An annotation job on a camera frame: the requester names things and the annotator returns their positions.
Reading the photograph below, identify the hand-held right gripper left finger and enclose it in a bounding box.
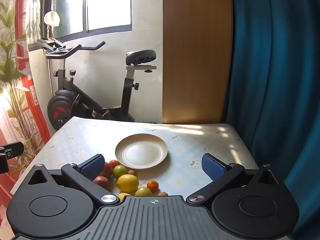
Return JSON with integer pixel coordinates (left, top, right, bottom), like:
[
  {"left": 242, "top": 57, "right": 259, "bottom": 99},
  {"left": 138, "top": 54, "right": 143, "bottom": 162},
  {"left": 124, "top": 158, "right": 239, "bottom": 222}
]
[{"left": 26, "top": 153, "right": 120, "bottom": 204}]

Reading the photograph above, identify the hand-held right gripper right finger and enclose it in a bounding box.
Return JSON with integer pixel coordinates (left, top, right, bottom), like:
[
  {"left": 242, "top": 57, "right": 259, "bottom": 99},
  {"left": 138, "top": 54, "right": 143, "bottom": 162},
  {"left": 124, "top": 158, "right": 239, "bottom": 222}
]
[{"left": 186, "top": 152, "right": 284, "bottom": 204}]

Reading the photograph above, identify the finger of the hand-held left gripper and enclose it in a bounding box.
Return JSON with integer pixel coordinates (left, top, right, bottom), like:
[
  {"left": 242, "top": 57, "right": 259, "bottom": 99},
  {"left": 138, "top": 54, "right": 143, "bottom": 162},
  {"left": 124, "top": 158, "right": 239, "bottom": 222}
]
[{"left": 0, "top": 141, "right": 24, "bottom": 174}]

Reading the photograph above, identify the cream round plate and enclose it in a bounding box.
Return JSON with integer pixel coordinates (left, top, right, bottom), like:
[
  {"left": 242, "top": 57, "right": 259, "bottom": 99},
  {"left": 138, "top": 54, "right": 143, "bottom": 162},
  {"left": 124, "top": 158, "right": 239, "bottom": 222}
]
[{"left": 115, "top": 133, "right": 168, "bottom": 170}]

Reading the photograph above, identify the green apple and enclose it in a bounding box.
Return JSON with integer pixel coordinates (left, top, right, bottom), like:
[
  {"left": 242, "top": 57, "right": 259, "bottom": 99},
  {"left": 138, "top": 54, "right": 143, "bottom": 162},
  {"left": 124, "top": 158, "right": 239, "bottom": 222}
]
[
  {"left": 113, "top": 165, "right": 127, "bottom": 179},
  {"left": 135, "top": 187, "right": 152, "bottom": 197}
]

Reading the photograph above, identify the black exercise bike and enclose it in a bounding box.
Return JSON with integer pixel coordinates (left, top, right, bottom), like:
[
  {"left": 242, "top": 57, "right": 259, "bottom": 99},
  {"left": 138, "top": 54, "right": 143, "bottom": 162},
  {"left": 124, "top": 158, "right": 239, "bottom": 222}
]
[{"left": 37, "top": 37, "right": 157, "bottom": 131}]

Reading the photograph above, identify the white cloth bundle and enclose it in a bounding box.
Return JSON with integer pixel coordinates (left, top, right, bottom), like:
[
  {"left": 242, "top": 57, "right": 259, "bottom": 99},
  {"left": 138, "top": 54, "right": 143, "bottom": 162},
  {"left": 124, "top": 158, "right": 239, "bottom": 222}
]
[{"left": 44, "top": 11, "right": 61, "bottom": 27}]

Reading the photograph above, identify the floral tablecloth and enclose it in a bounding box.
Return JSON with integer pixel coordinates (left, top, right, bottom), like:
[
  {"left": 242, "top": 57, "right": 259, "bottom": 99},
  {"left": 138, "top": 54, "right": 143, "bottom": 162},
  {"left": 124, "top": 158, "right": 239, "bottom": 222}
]
[{"left": 11, "top": 116, "right": 260, "bottom": 198}]

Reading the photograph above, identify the wooden cabinet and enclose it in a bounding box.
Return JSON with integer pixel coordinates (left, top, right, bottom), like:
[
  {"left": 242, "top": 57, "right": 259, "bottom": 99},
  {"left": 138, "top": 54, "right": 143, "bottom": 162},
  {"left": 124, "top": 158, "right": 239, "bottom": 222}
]
[{"left": 162, "top": 0, "right": 233, "bottom": 125}]

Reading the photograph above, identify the window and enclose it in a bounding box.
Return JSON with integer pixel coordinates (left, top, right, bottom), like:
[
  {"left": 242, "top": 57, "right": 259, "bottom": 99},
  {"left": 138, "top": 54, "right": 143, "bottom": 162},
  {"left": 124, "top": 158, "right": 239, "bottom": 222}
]
[{"left": 28, "top": 0, "right": 132, "bottom": 52}]

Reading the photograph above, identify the blue curtain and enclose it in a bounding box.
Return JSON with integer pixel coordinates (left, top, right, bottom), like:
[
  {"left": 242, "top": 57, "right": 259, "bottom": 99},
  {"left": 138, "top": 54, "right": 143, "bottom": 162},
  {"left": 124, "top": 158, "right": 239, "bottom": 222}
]
[{"left": 222, "top": 0, "right": 320, "bottom": 240}]

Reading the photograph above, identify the shiny red apple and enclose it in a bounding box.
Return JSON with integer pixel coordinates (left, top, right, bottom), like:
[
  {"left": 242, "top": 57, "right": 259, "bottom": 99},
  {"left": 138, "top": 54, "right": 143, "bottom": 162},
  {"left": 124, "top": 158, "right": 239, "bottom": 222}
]
[{"left": 97, "top": 162, "right": 114, "bottom": 178}]

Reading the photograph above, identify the yellow lemon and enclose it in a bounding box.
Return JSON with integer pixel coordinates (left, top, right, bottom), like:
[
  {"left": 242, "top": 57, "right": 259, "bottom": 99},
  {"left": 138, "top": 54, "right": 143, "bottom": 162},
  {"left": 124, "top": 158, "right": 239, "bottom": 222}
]
[{"left": 117, "top": 174, "right": 139, "bottom": 193}]

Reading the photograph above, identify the plant printed curtain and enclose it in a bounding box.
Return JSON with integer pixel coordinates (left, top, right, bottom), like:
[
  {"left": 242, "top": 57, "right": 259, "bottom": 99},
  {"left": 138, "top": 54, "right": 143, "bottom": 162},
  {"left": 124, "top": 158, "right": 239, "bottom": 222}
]
[{"left": 0, "top": 0, "right": 53, "bottom": 196}]

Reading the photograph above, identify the dull wrinkled red apple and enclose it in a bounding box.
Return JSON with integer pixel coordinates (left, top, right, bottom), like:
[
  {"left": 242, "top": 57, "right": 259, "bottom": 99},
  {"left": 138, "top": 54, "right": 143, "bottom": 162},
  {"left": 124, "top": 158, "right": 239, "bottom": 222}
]
[{"left": 93, "top": 176, "right": 112, "bottom": 192}]

